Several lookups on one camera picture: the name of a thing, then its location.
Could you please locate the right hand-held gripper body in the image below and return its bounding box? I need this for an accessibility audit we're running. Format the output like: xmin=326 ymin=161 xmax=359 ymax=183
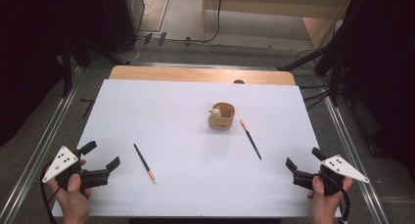
xmin=292 ymin=155 xmax=371 ymax=197

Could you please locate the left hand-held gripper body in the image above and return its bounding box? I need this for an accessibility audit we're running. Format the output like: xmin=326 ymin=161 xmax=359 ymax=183
xmin=41 ymin=146 xmax=111 ymax=192

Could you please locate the dark chopstick with orange end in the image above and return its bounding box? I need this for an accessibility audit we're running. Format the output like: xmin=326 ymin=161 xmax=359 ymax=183
xmin=239 ymin=119 xmax=263 ymax=160
xmin=132 ymin=143 xmax=157 ymax=185

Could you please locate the wooden cup with small figure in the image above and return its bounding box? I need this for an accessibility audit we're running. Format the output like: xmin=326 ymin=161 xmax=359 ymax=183
xmin=207 ymin=102 xmax=236 ymax=131

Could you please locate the person's left hand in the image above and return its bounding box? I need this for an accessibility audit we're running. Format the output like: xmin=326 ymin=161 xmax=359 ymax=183
xmin=47 ymin=158 xmax=93 ymax=224

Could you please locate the person's right hand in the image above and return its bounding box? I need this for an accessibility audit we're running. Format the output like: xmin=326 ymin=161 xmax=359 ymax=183
xmin=306 ymin=175 xmax=355 ymax=224

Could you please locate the black metal stand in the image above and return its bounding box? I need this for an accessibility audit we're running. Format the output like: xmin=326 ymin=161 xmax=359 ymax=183
xmin=277 ymin=37 xmax=346 ymax=108
xmin=60 ymin=34 xmax=131 ymax=100

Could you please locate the white table sheet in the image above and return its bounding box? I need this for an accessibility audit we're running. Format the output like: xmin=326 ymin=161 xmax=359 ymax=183
xmin=50 ymin=78 xmax=343 ymax=218

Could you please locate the black curtain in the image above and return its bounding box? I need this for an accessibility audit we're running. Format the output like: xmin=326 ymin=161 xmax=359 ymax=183
xmin=336 ymin=0 xmax=415 ymax=183
xmin=0 ymin=0 xmax=109 ymax=147

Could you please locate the wooden table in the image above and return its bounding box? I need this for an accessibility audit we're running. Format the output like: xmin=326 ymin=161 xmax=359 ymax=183
xmin=109 ymin=65 xmax=297 ymax=87

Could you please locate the dark cabinet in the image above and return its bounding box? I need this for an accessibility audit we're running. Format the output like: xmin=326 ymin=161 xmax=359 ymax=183
xmin=97 ymin=0 xmax=146 ymax=54

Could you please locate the light wooden platform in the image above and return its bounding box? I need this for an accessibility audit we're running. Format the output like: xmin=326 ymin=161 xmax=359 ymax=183
xmin=200 ymin=0 xmax=355 ymax=51

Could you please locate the metal floor rail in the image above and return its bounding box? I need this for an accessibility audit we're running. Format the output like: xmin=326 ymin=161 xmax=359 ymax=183
xmin=317 ymin=78 xmax=390 ymax=224
xmin=0 ymin=67 xmax=82 ymax=224

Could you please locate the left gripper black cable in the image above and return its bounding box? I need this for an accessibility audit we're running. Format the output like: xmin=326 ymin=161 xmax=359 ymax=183
xmin=39 ymin=159 xmax=63 ymax=224

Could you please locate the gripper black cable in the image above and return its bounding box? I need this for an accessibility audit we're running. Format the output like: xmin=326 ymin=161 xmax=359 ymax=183
xmin=39 ymin=159 xmax=63 ymax=224
xmin=321 ymin=173 xmax=351 ymax=224

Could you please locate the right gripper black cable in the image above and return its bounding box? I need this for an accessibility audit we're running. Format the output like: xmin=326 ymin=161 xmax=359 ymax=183
xmin=321 ymin=173 xmax=351 ymax=224

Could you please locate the black floor cable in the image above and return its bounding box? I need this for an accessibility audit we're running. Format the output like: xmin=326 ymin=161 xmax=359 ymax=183
xmin=169 ymin=0 xmax=224 ymax=45

